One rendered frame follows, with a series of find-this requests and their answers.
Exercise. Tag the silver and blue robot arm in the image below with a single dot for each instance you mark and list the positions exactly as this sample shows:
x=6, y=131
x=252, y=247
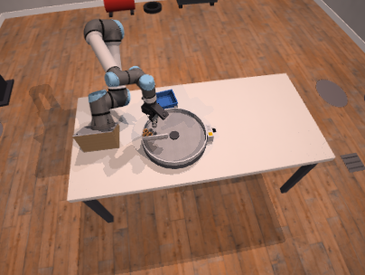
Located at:
x=104, y=42

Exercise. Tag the blue crate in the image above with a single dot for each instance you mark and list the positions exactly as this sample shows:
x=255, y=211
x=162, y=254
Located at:
x=166, y=99

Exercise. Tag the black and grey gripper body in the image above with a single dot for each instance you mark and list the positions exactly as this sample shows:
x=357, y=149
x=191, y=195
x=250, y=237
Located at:
x=147, y=110

